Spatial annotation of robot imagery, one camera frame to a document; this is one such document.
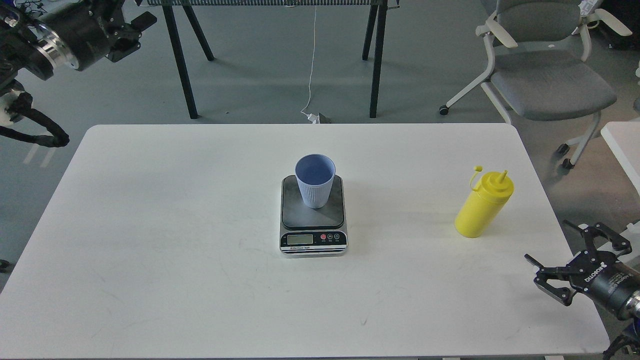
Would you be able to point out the blue ribbed plastic cup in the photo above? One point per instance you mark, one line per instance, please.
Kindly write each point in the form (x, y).
(315, 175)

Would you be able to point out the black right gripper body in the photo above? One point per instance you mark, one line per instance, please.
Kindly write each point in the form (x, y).
(608, 282)

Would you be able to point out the grey office chair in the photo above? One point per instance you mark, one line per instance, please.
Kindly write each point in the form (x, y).
(543, 85)

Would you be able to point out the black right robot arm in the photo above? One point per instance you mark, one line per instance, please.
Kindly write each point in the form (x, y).
(630, 336)

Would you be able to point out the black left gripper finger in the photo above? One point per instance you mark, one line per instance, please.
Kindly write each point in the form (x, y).
(124, 38)

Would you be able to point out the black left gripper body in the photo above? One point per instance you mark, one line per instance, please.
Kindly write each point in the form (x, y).
(81, 33)

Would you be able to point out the black trestle table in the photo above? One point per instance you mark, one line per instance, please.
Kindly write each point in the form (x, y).
(245, 42)

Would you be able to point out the white power adapter on floor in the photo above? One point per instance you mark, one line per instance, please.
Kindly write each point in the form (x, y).
(318, 119)

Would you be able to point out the white side table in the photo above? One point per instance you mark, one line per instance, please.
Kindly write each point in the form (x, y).
(623, 139)

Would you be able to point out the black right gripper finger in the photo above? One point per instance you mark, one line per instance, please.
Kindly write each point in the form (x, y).
(563, 295)
(589, 233)

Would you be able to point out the black digital kitchen scale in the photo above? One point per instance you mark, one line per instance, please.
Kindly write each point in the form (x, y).
(306, 231)

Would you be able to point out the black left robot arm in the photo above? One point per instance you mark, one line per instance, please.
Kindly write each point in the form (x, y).
(19, 119)

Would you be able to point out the yellow squeeze bottle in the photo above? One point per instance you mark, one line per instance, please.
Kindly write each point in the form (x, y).
(488, 195)

